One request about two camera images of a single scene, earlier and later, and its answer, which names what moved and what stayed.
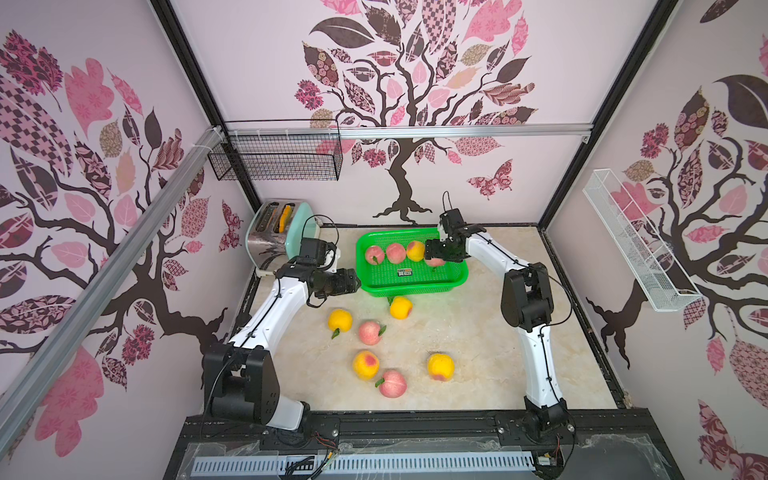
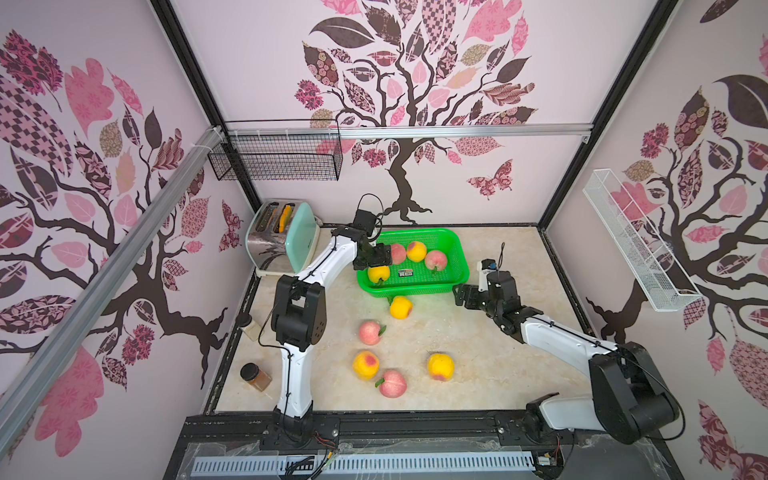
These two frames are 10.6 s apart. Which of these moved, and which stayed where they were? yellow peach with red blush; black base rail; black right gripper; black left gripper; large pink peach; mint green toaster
Moved: black left gripper; black right gripper
Stayed: large pink peach; mint green toaster; yellow peach with red blush; black base rail
